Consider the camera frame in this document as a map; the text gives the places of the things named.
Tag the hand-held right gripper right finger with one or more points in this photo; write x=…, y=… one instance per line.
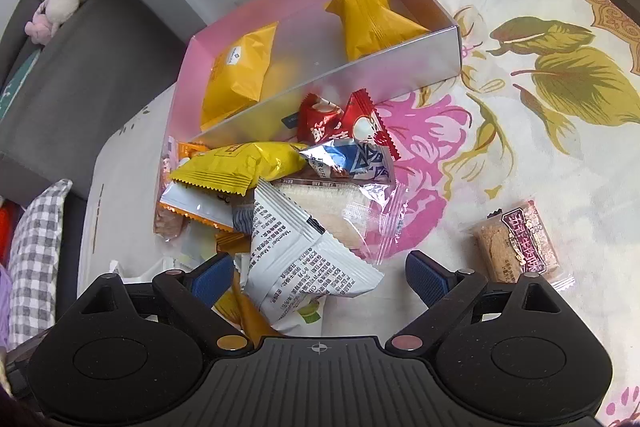
x=426, y=278

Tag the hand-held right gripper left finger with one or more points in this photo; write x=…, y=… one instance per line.
x=215, y=276

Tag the white black-text snack packet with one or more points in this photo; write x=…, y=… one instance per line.
x=295, y=257

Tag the brown sesame bar packet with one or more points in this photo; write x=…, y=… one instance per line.
x=510, y=247

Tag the clear rice cracker packet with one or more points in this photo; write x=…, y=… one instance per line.
x=340, y=207

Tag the pink nougat snack packet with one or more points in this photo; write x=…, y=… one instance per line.
x=167, y=162

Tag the blue silver snack packet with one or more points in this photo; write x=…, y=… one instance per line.
x=350, y=162

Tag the pink cardboard box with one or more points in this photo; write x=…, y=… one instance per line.
x=320, y=79

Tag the orange yellow snack packet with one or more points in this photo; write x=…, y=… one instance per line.
x=245, y=312

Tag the clear brown biscuit packet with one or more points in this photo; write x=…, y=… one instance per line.
x=167, y=224

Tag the white orange snack packet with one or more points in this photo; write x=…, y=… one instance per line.
x=200, y=207

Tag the white green snack packet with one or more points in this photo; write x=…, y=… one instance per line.
x=305, y=316

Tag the yellow zigzag-edge snack packet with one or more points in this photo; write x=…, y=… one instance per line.
x=235, y=164

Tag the red white candy packet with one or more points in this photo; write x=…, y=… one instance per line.
x=362, y=117

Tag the grey checkered pillow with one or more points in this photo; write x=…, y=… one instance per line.
x=40, y=257

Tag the yellow snack packet small logo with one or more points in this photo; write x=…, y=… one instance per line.
x=235, y=77

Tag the grey sofa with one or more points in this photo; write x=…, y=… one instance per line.
x=100, y=72

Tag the yellow pillow snack packet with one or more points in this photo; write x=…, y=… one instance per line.
x=372, y=19

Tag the teal cushion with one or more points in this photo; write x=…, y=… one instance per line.
x=17, y=79

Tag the pink white plush toy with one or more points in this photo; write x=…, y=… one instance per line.
x=55, y=9

